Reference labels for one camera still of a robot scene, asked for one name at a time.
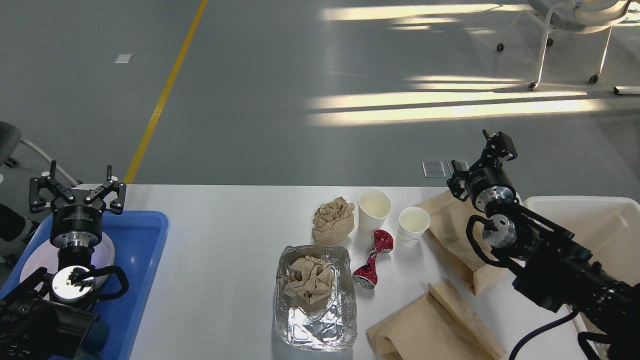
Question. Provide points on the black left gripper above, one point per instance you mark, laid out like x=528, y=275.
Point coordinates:
x=76, y=222

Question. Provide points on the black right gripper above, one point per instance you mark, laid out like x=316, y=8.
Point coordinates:
x=487, y=181

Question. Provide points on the pink plastic plate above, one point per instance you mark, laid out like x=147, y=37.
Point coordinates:
x=40, y=260

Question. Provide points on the dark teal mug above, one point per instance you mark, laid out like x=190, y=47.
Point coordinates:
x=94, y=341

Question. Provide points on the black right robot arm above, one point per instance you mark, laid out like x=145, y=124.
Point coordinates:
x=550, y=268

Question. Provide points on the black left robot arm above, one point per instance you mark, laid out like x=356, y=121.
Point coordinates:
x=51, y=314

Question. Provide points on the floor socket plate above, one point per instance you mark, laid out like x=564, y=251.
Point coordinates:
x=434, y=169

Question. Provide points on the brown paper bag rear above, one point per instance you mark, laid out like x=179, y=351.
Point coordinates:
x=447, y=231

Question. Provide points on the brown paper bag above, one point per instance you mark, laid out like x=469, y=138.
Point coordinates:
x=440, y=325
x=447, y=231

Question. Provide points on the blue plastic tray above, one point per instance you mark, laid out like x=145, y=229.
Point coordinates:
x=139, y=237

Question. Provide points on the short white paper cup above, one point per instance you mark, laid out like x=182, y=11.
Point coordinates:
x=412, y=224

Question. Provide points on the tall white paper cup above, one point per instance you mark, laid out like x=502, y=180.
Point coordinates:
x=373, y=208

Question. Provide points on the white floor marker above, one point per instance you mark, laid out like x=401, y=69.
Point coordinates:
x=122, y=59

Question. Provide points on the crumpled brown paper ball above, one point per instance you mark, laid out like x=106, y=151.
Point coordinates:
x=333, y=222

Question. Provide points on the crushed red can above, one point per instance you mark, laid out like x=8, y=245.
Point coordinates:
x=366, y=275

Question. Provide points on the white bar on floor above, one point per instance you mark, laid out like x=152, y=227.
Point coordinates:
x=621, y=90

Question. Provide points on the brown paper bag front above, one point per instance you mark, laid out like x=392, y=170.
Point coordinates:
x=440, y=325

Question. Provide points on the crumpled brown paper in tray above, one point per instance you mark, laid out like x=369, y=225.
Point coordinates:
x=310, y=279

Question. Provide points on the aluminium foil tray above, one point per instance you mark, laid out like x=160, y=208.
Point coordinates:
x=328, y=325

